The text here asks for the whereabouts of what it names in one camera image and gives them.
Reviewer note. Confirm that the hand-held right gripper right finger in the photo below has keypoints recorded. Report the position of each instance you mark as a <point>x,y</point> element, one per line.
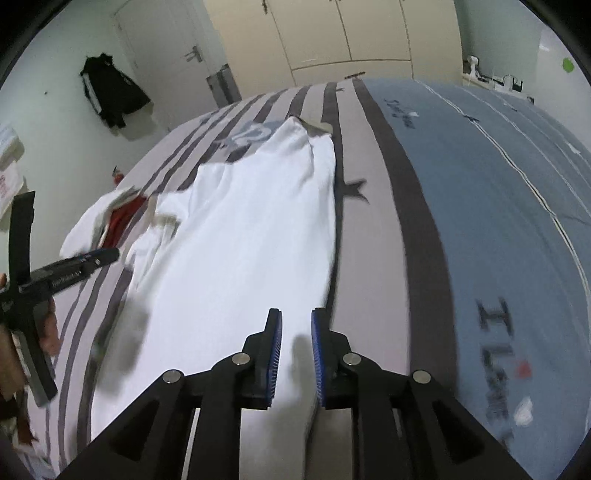
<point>317,360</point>

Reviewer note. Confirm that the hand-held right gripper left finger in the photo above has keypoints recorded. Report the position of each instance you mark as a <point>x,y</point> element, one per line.
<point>277,355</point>

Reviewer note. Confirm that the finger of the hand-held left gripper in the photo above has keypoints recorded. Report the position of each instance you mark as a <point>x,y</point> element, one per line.
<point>99,257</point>

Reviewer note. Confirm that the white shirt with beige trim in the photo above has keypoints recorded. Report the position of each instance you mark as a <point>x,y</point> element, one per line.
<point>231,254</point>

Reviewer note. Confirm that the person's left forearm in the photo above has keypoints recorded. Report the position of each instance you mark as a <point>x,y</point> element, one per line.
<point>14,424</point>

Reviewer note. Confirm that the person's left hand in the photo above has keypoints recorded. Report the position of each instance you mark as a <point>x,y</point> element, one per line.
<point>50,332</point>

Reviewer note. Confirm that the folded white garment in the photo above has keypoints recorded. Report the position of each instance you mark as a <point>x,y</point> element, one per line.
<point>81,230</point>

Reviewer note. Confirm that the folded red garment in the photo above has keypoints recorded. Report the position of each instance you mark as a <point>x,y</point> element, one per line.
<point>122,221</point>

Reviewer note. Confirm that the red fire extinguisher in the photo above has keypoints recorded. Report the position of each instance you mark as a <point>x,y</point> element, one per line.
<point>117,177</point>

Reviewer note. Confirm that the white shopping bag red print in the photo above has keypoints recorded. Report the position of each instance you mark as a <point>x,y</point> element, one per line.
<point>7,189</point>

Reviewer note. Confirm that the small white plastic bag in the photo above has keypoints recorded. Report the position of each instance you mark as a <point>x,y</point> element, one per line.
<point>9,143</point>

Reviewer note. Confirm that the bed with striped star sheet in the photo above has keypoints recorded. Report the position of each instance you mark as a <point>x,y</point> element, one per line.
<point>392,230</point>

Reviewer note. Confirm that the black jacket with white stripes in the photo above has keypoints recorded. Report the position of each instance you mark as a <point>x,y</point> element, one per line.
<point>111,92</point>

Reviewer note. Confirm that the dark grey ribbed suitcase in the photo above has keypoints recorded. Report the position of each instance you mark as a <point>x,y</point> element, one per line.
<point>224,87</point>

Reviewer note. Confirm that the white room door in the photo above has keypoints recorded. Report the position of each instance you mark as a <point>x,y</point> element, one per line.
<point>157,37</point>

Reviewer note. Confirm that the white nightstand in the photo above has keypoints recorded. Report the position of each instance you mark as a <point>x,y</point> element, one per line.
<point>471,81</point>

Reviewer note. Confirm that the cream four-door wardrobe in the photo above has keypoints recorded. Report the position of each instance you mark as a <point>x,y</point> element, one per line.
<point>369,32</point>

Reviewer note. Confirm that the small white desk device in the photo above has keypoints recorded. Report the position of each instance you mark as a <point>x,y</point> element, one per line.
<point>474,65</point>

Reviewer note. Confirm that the black and white gadget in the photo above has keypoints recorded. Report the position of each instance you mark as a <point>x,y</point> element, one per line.
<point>508,84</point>

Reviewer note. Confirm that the white headboard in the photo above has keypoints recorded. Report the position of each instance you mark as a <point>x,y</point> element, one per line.
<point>554,74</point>

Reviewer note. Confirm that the green apple sticker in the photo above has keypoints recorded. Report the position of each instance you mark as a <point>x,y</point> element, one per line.
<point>567,65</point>

